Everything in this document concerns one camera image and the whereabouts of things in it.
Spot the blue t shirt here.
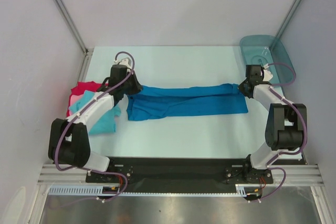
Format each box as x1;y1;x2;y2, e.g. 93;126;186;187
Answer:
127;83;248;121

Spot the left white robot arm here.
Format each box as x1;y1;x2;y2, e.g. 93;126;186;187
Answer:
48;59;143;182

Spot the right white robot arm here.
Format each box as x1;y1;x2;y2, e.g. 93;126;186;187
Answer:
238;64;308;183

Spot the teal transparent plastic bin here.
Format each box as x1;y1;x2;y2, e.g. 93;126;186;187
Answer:
239;35;296;86

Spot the folded red t shirt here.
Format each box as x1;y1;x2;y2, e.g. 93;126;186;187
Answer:
66;81;101;116

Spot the folded pink t shirt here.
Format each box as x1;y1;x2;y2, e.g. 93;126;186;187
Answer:
69;94;83;107

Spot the folded cyan t shirt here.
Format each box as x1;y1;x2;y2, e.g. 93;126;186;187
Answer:
68;90;122;135

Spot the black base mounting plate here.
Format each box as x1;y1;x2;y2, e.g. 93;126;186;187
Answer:
85;157;274;194

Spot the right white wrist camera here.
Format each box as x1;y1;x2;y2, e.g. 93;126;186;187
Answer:
262;63;273;82

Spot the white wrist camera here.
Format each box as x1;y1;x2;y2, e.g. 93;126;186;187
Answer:
262;63;273;82
114;58;132;68

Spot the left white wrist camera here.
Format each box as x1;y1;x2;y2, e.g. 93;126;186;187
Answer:
114;58;132;68

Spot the left aluminium corner post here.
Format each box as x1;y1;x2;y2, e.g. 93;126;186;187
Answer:
53;0;92;56

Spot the aluminium corner post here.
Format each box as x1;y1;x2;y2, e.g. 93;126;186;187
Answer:
275;0;303;40
53;0;92;56

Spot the aluminium front frame rail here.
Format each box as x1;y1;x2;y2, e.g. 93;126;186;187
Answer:
37;164;324;186

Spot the right aluminium corner post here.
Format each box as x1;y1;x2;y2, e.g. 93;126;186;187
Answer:
275;0;303;40

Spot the right light cable duct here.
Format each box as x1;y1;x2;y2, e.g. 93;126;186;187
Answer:
235;184;263;196

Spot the light blue cable duct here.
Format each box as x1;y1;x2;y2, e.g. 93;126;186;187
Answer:
48;185;103;196

